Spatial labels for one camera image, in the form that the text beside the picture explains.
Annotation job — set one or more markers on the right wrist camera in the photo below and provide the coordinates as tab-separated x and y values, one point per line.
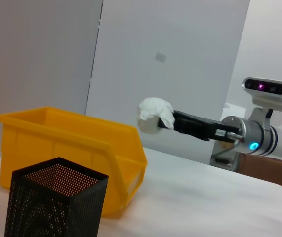
266	87

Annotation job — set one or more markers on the brown board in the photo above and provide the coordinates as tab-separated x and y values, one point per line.
259	170

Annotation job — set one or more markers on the grey metal bracket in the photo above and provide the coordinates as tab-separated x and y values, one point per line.
227	160

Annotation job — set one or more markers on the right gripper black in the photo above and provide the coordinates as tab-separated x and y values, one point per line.
205	130

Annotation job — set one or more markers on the yellow plastic bin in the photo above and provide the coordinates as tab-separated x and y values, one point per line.
56	143

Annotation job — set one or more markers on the white paper ball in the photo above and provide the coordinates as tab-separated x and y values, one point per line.
153	111

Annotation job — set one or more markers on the black mesh pen holder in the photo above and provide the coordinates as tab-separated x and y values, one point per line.
56	202

